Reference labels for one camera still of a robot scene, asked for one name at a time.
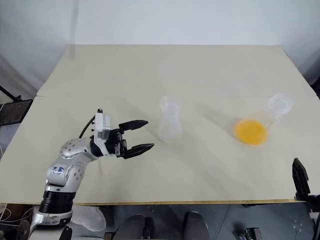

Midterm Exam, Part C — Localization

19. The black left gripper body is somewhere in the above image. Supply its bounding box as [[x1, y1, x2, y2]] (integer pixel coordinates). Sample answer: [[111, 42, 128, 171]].
[[104, 127, 129, 158]]

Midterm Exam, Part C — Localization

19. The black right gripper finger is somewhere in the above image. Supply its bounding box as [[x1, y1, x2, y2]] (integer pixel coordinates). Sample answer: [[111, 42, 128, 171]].
[[291, 157, 311, 196]]

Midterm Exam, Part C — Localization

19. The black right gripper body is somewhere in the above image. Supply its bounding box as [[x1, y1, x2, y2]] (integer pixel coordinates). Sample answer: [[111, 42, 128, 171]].
[[294, 191, 320, 213]]

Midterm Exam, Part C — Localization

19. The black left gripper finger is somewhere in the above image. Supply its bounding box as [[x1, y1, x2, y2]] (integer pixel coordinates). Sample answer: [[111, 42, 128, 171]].
[[124, 143, 155, 160], [118, 119, 150, 132]]

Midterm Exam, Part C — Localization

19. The clear flask with orange liquid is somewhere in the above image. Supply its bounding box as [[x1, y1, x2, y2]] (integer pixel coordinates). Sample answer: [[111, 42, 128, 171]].
[[233, 93, 295, 148]]

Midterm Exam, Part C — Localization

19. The orange liquid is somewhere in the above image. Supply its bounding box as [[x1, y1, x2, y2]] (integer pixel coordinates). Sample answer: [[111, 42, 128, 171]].
[[234, 119, 268, 146]]

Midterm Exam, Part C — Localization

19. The empty clear plastic flask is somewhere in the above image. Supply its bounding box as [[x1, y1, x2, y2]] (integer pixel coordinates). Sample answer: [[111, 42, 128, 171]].
[[158, 95, 184, 144]]

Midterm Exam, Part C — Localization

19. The dark rounded shape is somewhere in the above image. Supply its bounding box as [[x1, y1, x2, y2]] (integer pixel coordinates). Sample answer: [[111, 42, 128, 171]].
[[116, 214, 154, 240]]

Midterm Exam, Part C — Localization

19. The black mesh chair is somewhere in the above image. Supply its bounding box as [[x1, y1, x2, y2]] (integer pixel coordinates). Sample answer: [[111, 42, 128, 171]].
[[0, 99, 34, 127]]

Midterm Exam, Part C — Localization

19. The black stand leg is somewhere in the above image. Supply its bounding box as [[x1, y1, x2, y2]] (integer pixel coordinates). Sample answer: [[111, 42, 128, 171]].
[[0, 84, 23, 102]]

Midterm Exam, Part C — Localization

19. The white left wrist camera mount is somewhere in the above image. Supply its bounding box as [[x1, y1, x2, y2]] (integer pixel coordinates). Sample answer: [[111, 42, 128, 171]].
[[92, 108, 112, 151]]

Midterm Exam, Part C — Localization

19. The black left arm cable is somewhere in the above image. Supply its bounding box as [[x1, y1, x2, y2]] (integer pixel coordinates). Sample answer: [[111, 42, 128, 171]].
[[79, 116, 97, 139]]

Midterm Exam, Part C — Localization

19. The metal caster bracket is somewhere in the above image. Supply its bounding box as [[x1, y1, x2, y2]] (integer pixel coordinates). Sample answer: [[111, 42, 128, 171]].
[[232, 226, 263, 240]]

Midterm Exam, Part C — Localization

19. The white cable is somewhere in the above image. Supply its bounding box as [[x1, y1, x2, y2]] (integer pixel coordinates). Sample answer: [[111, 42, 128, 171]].
[[0, 202, 14, 223]]

